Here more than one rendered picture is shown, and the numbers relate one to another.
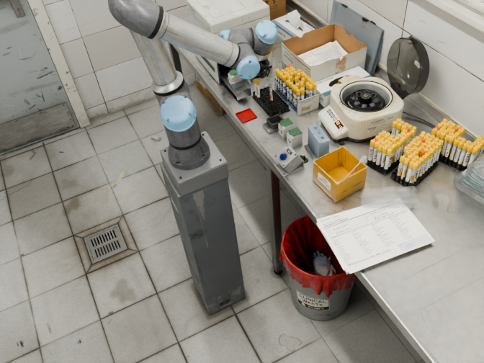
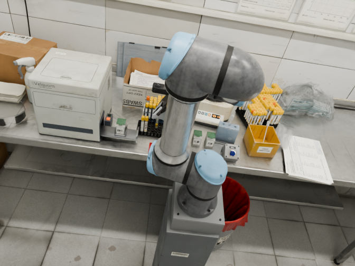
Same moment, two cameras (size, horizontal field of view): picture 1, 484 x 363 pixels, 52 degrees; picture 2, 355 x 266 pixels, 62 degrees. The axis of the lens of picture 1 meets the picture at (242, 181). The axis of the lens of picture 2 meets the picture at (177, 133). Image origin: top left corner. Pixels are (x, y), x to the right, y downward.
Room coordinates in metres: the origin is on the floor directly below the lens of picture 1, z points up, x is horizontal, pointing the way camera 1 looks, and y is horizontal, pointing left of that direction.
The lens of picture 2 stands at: (1.27, 0.87, 1.86)
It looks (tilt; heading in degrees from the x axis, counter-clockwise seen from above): 41 degrees down; 285
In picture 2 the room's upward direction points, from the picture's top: 12 degrees clockwise
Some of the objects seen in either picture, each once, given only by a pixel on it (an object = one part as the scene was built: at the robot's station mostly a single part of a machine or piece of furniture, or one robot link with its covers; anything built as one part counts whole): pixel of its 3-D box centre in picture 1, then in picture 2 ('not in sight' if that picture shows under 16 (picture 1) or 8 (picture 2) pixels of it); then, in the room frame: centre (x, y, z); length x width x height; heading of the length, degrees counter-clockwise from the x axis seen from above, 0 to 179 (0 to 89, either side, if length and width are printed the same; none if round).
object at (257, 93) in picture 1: (269, 92); (155, 122); (1.68, -0.16, 0.93); 0.17 x 0.09 x 0.11; 22
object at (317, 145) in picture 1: (317, 142); (226, 133); (1.34, -0.30, 0.92); 0.10 x 0.07 x 0.10; 13
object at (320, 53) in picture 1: (323, 58); (148, 83); (1.85, -0.42, 0.95); 0.29 x 0.25 x 0.15; 112
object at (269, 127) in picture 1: (275, 122); not in sight; (1.52, -0.16, 0.89); 0.09 x 0.05 x 0.04; 112
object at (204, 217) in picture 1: (208, 239); (176, 260); (1.33, 0.18, 0.44); 0.20 x 0.20 x 0.87; 22
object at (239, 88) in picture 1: (233, 81); (115, 131); (1.81, -0.02, 0.92); 0.21 x 0.07 x 0.05; 22
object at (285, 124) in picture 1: (286, 128); (196, 138); (1.46, -0.20, 0.91); 0.05 x 0.04 x 0.07; 112
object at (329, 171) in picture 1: (338, 174); (260, 141); (1.17, -0.34, 0.93); 0.13 x 0.13 x 0.10; 26
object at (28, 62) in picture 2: not in sight; (30, 81); (2.30, -0.03, 1.00); 0.09 x 0.08 x 0.24; 112
